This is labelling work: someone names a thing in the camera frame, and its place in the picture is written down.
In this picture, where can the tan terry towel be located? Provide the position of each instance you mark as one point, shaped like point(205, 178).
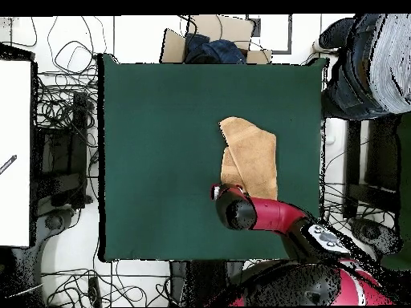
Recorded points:
point(253, 154)

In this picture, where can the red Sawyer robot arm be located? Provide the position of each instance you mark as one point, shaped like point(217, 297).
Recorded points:
point(276, 215)

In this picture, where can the dark green table cloth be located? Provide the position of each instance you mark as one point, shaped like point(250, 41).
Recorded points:
point(160, 128)

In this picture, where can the black upright bar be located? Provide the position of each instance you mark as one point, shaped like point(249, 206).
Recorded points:
point(353, 154)

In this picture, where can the dark blue clothes pile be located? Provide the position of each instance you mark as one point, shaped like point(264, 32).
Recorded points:
point(221, 51)

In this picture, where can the grey round base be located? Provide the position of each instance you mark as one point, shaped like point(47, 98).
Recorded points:
point(54, 223)
point(374, 234)

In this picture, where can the brown cardboard box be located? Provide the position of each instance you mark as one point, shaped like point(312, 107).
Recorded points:
point(231, 29)

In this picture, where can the black power strip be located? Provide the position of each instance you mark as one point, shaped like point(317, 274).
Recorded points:
point(94, 292)

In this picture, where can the green cloth covered stand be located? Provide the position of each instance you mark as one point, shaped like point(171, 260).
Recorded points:
point(405, 192)

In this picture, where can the person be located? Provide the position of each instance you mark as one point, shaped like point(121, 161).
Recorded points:
point(369, 64)

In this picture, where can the black marker pen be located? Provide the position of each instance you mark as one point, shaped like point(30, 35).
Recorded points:
point(8, 164)

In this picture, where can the white board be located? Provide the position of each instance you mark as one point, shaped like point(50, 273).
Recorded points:
point(14, 128)

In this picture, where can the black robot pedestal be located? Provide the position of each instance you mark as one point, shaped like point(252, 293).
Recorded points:
point(199, 282)

